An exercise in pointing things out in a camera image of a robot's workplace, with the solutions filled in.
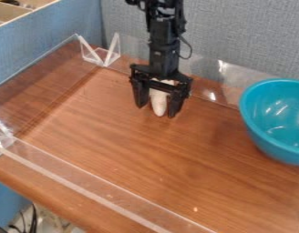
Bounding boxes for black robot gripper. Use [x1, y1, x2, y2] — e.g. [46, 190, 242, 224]
[129, 46, 192, 118]

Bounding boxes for white plush mushroom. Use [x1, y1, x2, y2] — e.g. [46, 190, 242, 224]
[149, 88, 169, 117]

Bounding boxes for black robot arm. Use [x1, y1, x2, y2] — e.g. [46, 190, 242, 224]
[125, 0, 192, 117]

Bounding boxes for blue plastic bowl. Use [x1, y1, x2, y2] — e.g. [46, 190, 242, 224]
[239, 78, 299, 166]

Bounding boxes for clear acrylic back barrier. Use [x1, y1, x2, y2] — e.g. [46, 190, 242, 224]
[112, 34, 275, 107]

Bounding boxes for clear acrylic barrier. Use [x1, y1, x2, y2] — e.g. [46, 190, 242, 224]
[112, 34, 275, 107]
[0, 137, 213, 233]

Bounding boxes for clear acrylic front barrier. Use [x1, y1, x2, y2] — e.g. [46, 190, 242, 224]
[0, 137, 213, 233]

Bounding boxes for wooden shelf unit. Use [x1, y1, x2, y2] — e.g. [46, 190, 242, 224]
[0, 0, 60, 27]

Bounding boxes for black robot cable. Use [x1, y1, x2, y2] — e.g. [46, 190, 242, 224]
[175, 35, 195, 60]

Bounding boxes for clear acrylic corner bracket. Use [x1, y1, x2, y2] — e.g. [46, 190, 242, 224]
[77, 33, 121, 67]

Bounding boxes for clear acrylic left bracket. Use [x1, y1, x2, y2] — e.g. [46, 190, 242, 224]
[0, 119, 14, 156]

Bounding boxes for black floor cables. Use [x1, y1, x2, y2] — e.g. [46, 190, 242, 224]
[0, 203, 40, 233]

